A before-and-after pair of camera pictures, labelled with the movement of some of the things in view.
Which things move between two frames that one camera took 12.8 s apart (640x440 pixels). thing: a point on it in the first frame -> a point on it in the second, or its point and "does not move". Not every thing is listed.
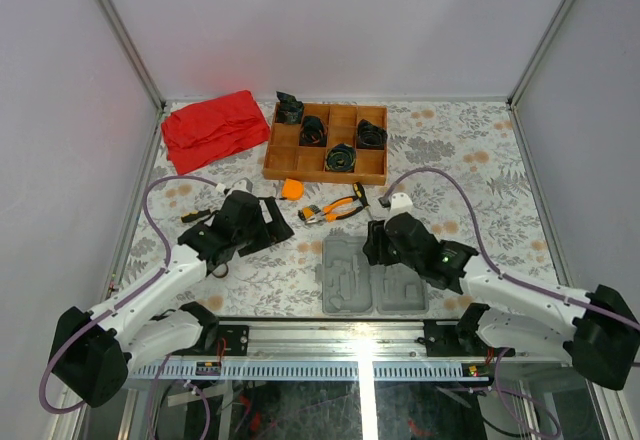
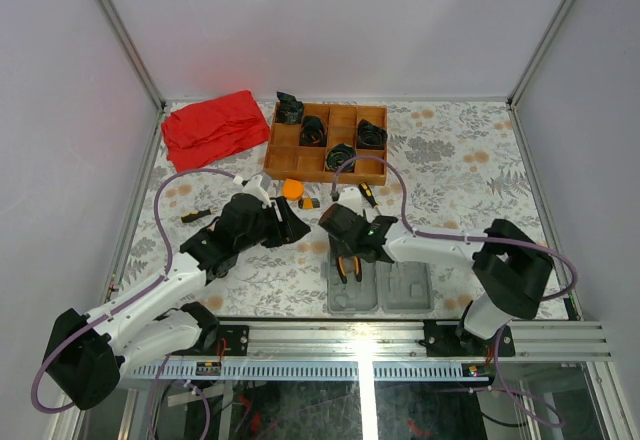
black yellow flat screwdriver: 195,214 does not move
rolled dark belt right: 370,136 does not move
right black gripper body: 409,261 -> 353,247
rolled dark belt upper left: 313,132 does not move
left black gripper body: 259,230 does not move
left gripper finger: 278,226 -> 294,227
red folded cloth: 203,132 does not move
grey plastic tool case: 351,284 does not move
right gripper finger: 374,245 -> 338,249
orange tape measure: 292,190 does not move
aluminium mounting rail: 399,339 does not move
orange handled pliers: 312,214 -> 342,269
